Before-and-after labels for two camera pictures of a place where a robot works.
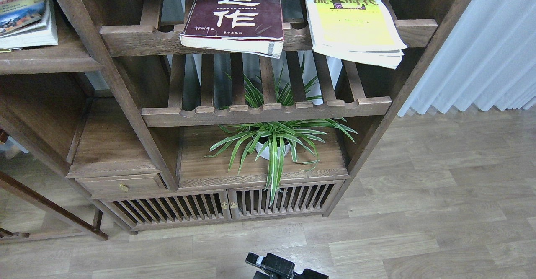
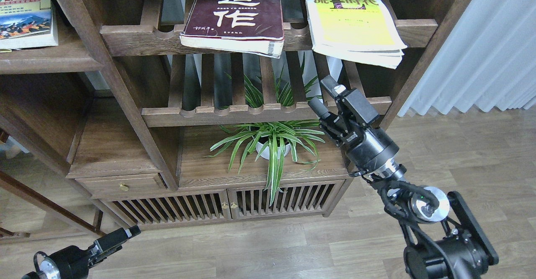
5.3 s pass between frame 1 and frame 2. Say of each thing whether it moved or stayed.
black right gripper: moved
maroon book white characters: stayed
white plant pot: stayed
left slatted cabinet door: stayed
